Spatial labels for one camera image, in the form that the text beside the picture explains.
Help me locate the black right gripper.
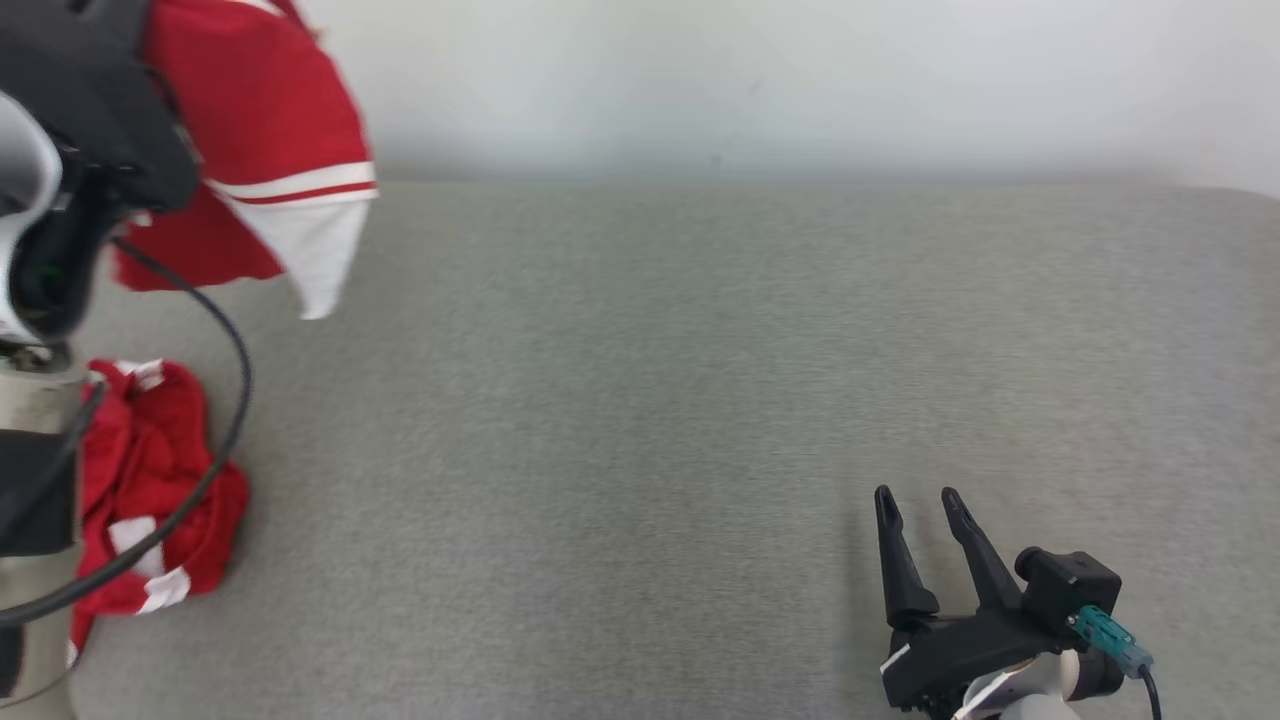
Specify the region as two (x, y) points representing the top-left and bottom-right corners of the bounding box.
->
(875, 485), (1067, 717)

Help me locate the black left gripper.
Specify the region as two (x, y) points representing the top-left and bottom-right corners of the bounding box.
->
(0, 0), (202, 212)

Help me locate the red basketball jersey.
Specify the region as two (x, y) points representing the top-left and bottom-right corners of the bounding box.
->
(110, 0), (379, 321)

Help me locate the grey fabric sofa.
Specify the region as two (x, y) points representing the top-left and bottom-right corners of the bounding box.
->
(0, 180), (1280, 720)

